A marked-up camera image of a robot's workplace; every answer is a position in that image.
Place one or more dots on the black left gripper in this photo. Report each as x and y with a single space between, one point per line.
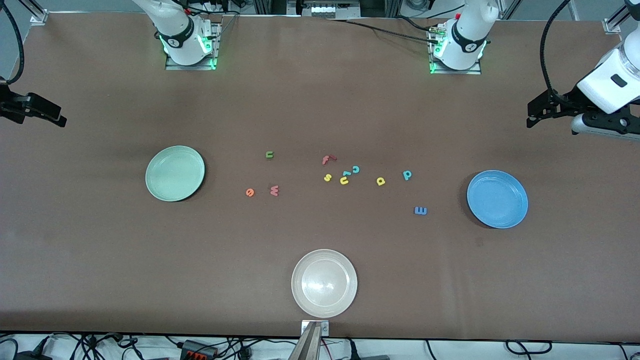
566 101

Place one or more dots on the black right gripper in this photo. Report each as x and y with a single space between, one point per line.
9 106

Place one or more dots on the teal letter p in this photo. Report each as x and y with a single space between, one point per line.
405 176

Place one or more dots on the blue letter m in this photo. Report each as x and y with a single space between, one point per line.
421 211

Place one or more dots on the red letter w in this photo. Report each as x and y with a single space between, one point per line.
272 190

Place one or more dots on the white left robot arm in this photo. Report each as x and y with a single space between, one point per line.
462 35

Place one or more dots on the blue plate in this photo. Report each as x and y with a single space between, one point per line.
500 210

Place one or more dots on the pale green plate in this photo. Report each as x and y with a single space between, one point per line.
170 180

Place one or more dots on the red letter f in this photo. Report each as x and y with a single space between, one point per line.
326 160

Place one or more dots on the silver electronics box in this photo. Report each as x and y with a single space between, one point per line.
327 10

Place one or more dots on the black power adapter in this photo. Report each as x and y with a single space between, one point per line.
35 356

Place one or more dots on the white plate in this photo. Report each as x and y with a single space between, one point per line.
325 282

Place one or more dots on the black orange power strip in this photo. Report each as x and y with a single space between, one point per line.
197 352

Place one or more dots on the black plug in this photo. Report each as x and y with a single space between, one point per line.
352 352

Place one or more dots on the aluminium frame post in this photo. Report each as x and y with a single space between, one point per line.
612 25
39 17

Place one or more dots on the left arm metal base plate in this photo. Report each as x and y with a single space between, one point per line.
455 72

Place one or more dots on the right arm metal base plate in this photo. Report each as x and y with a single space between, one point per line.
190 67

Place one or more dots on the silver mounting bracket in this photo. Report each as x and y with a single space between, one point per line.
325 328

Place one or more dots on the grey camera mount pole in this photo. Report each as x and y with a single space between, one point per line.
307 347

